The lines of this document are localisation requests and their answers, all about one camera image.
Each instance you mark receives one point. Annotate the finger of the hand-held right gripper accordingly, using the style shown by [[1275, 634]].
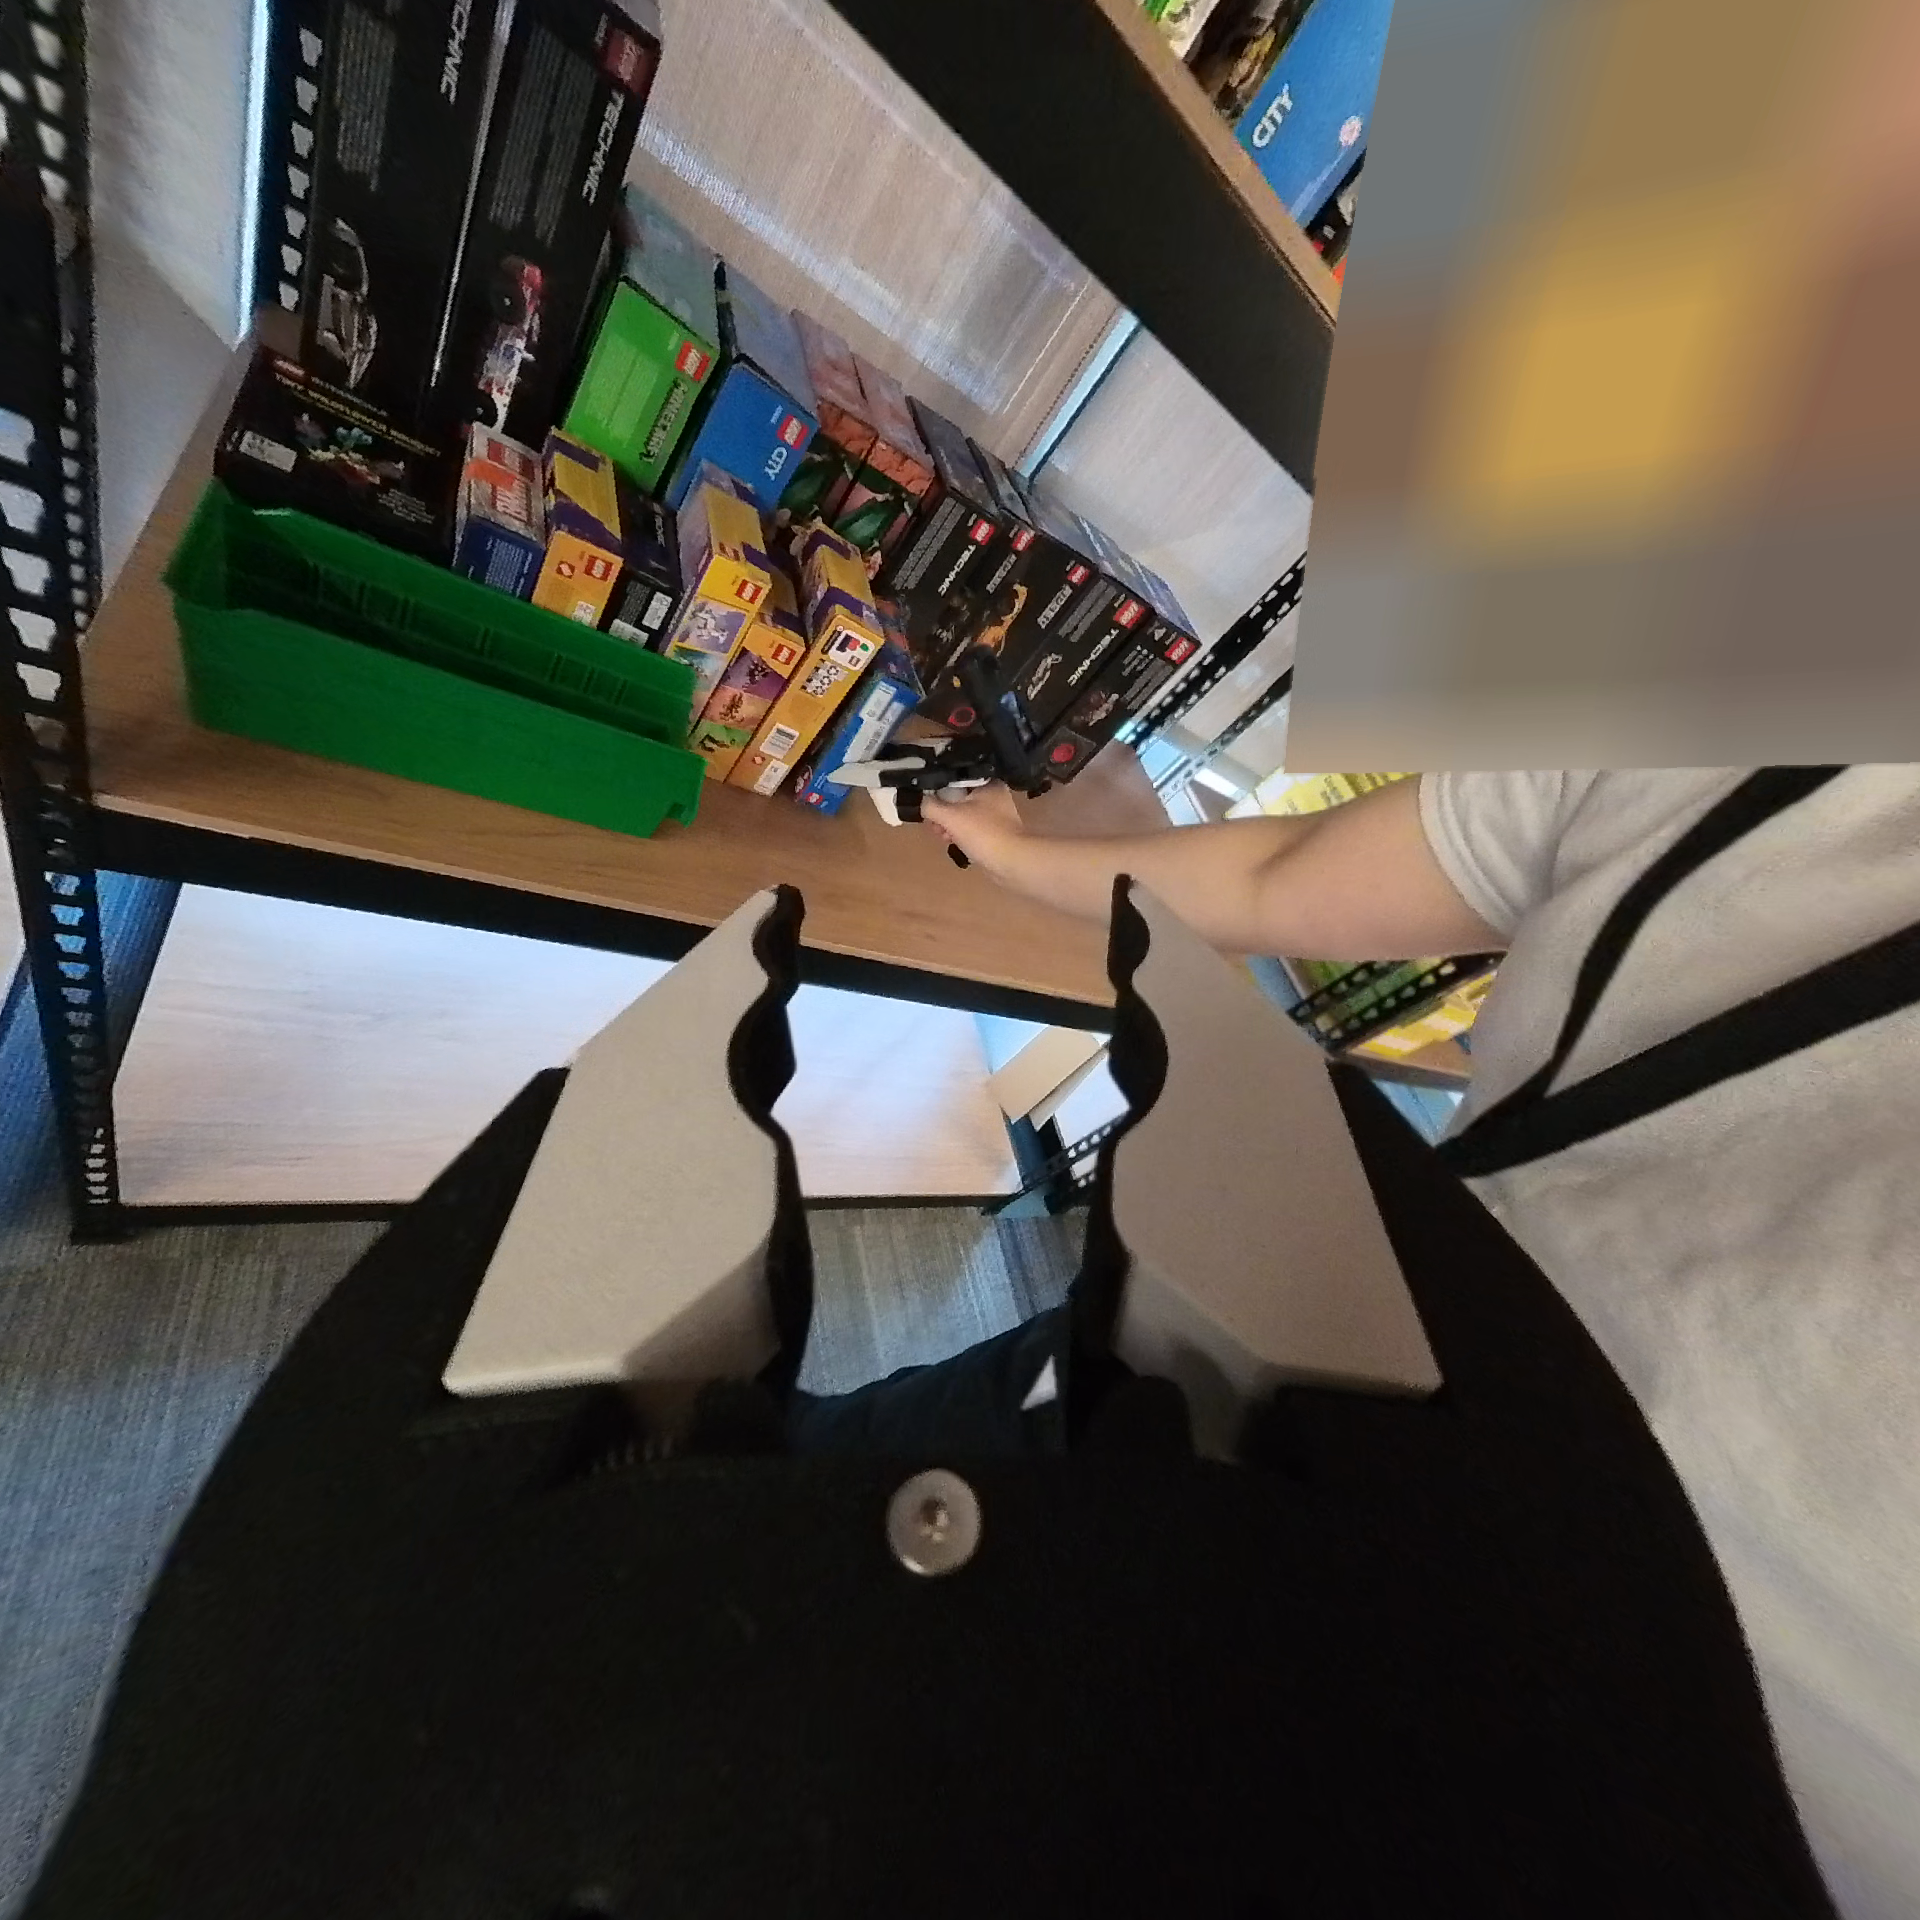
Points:
[[885, 771]]

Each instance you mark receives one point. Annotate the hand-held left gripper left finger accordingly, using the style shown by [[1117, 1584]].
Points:
[[629, 1202]]

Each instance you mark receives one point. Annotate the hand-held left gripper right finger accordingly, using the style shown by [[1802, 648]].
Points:
[[1276, 1202]]

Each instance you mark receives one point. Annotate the person's right forearm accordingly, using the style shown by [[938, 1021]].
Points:
[[1276, 886]]

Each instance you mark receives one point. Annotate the person's right hand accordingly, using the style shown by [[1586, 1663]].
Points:
[[990, 832]]

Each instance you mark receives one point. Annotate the row of toy boxes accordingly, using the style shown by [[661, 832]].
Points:
[[811, 662]]

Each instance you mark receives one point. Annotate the person's dark trousers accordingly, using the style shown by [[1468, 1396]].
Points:
[[931, 1396]]

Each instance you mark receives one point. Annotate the wooden shelf board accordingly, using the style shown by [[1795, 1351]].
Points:
[[451, 855]]

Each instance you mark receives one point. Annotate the green plastic bin stack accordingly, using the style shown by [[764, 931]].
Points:
[[376, 675]]

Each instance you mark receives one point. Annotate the large blue toy box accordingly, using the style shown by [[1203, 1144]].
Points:
[[1306, 107]]

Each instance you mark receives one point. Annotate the large black toy box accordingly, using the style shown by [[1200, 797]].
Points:
[[451, 226]]

